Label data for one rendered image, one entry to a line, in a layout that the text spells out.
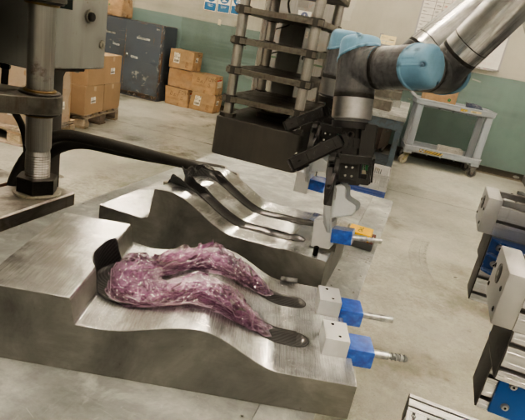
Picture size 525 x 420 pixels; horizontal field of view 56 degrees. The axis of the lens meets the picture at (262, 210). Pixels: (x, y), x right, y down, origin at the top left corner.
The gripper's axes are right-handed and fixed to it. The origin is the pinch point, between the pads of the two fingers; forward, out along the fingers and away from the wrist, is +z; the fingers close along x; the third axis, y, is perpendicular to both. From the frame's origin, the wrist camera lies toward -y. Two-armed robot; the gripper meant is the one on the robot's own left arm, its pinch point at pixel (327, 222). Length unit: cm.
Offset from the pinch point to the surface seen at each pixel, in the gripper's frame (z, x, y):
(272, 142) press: -5, 387, -131
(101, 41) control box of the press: -39, 35, -80
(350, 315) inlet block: 11.5, -17.3, 8.3
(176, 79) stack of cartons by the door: -80, 598, -359
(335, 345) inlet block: 11.9, -29.1, 7.9
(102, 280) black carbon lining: 8.0, -33.0, -27.9
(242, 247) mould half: 6.2, -6.3, -15.1
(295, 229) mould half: 3.4, 5.4, -7.7
